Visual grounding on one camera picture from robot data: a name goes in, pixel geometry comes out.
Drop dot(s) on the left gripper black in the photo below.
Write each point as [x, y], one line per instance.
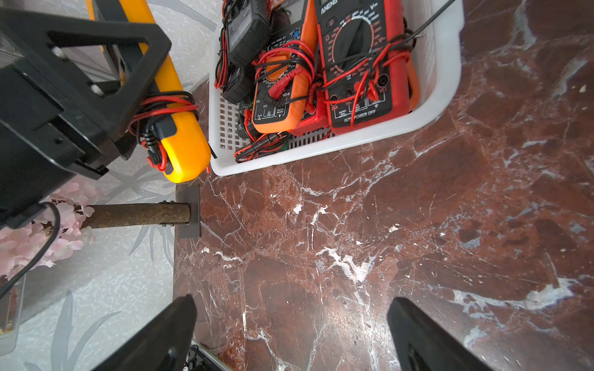
[56, 123]

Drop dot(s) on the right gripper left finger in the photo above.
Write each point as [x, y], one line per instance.
[163, 344]

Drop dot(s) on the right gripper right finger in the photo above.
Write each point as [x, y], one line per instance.
[422, 344]

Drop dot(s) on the small yellow multimeter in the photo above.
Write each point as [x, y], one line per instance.
[166, 122]

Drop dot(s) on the small black red multimeter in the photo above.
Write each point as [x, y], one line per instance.
[240, 84]

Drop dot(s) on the small dark grey multimeter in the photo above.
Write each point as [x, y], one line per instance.
[248, 28]

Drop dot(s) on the orange Victor multimeter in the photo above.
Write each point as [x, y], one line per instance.
[285, 69]

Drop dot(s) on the large red multimeter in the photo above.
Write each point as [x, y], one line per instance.
[365, 53]

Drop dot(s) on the orange black multimeter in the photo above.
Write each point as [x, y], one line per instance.
[413, 86]

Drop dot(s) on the white plastic perforated basket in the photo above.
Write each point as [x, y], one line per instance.
[437, 61]

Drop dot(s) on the pink cherry blossom tree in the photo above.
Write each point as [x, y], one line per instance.
[77, 202]

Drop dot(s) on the tree trunk base plate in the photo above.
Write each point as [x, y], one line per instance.
[188, 194]

